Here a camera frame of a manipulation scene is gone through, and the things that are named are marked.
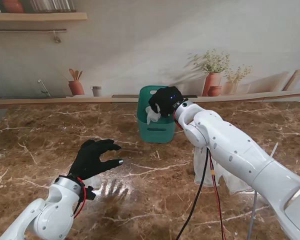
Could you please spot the row of glass jars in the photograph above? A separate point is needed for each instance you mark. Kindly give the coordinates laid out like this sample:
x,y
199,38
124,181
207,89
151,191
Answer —
x,y
52,5

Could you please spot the terracotta jar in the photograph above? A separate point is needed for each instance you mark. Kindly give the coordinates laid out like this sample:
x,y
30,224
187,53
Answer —
x,y
13,6

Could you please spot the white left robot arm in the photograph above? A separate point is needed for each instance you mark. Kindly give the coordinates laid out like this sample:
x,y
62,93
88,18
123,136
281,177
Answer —
x,y
52,215

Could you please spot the metal hanging rail with hook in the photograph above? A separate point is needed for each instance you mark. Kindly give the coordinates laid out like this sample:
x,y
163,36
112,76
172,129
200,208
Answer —
x,y
27,30

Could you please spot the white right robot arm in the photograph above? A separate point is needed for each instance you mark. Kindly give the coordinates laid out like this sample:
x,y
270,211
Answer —
x,y
240,150

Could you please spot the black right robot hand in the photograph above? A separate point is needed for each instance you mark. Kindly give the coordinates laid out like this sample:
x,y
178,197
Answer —
x,y
167,100

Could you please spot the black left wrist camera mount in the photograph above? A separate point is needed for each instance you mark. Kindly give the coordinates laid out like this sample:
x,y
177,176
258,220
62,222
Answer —
x,y
90,193

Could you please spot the light wooden wall shelf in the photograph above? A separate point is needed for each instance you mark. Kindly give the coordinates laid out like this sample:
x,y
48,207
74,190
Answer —
x,y
40,17

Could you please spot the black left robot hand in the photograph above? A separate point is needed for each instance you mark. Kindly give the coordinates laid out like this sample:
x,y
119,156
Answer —
x,y
87,160

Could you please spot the terracotta pot with wooden utensils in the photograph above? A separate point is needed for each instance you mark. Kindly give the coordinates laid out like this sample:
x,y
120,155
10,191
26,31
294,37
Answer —
x,y
76,87

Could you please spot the green plastic basket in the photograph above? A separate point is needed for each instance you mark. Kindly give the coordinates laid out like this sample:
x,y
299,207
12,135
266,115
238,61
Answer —
x,y
157,135

